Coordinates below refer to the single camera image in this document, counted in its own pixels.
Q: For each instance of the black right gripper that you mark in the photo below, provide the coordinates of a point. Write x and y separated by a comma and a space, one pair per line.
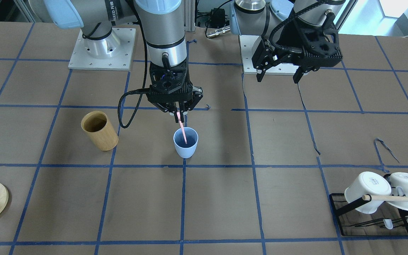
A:
197, 96

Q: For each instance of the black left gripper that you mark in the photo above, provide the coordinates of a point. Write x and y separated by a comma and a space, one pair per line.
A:
284, 37

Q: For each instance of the pink chopstick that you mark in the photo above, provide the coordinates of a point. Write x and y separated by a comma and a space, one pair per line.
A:
183, 133

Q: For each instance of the light blue plastic cup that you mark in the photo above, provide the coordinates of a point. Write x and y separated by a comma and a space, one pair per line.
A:
186, 149

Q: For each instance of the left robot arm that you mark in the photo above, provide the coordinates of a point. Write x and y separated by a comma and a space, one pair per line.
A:
265, 17

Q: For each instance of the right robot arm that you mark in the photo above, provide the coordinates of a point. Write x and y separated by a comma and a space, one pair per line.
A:
110, 31

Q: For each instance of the bamboo cylinder holder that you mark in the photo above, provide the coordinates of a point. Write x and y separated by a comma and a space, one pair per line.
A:
99, 129

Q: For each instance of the white mug inner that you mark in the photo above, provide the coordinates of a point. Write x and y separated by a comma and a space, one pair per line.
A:
367, 183

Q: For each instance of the black wire mug rack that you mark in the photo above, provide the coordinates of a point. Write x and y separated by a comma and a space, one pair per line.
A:
370, 215

